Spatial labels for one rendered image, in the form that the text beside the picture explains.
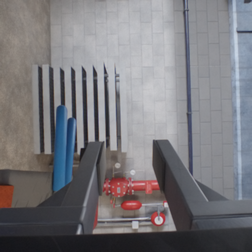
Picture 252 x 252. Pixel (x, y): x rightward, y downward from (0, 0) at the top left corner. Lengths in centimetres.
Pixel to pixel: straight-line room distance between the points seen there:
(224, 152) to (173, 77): 165
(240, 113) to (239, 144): 54
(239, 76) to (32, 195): 369
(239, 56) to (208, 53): 52
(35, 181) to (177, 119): 318
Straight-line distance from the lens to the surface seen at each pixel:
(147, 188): 313
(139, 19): 374
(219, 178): 377
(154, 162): 16
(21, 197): 25
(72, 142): 28
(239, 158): 373
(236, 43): 393
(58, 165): 24
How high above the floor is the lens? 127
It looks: 1 degrees up
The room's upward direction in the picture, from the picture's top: 88 degrees clockwise
